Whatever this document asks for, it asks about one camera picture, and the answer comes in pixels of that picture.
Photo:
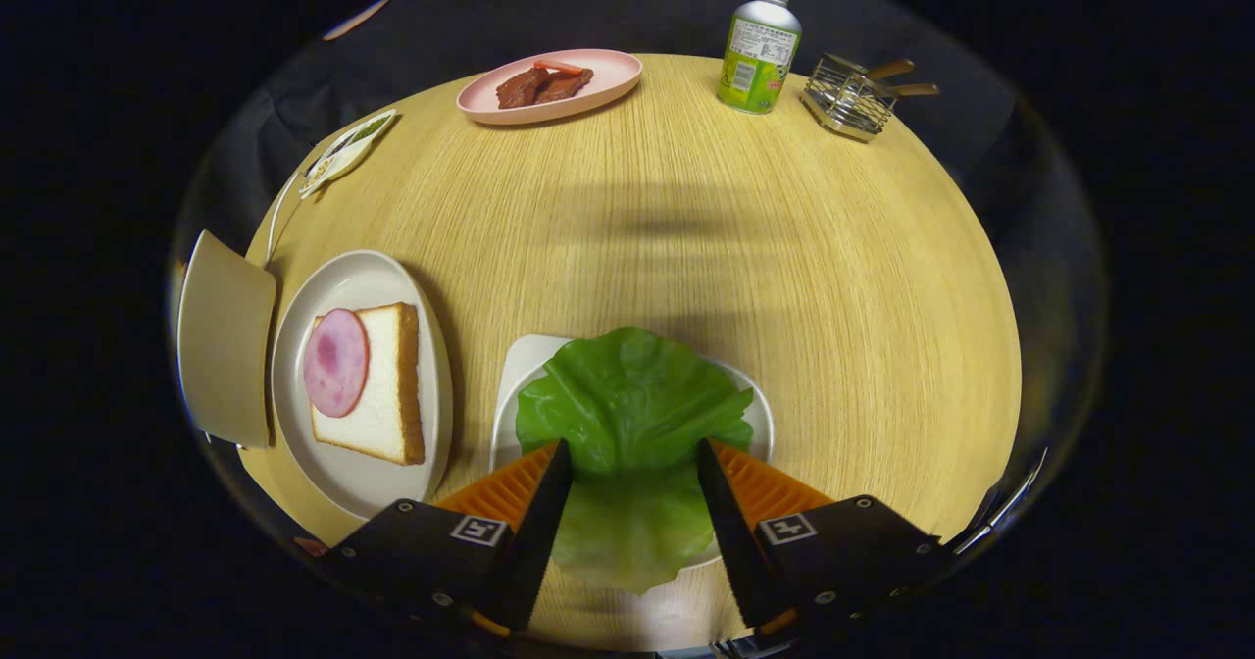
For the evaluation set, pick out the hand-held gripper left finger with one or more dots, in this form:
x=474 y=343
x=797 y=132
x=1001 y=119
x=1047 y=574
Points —
x=534 y=541

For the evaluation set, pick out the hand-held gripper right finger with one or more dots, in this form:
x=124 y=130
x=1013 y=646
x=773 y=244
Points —
x=735 y=541

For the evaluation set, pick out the green lettuce leaf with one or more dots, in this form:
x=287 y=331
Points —
x=627 y=404

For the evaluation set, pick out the white square plate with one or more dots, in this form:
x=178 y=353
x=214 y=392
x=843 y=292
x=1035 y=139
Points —
x=525 y=355

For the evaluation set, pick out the bread slice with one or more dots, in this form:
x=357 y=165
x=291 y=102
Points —
x=387 y=384

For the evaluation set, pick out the pink ham slice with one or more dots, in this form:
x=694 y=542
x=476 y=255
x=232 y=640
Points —
x=335 y=365

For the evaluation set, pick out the white round plate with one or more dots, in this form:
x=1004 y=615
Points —
x=363 y=277

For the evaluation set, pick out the white toaster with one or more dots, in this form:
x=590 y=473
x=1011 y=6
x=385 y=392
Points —
x=225 y=335

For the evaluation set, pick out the white divided tray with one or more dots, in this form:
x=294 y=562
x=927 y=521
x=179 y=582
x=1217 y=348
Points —
x=343 y=154

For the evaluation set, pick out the dark red meat slices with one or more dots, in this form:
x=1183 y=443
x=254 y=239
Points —
x=544 y=88

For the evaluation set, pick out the silver bottle with green label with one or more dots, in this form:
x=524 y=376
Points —
x=755 y=71

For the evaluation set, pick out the pink oval plate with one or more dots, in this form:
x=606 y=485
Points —
x=610 y=76

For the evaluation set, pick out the orange carrot strip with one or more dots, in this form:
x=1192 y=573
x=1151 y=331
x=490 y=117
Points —
x=559 y=66

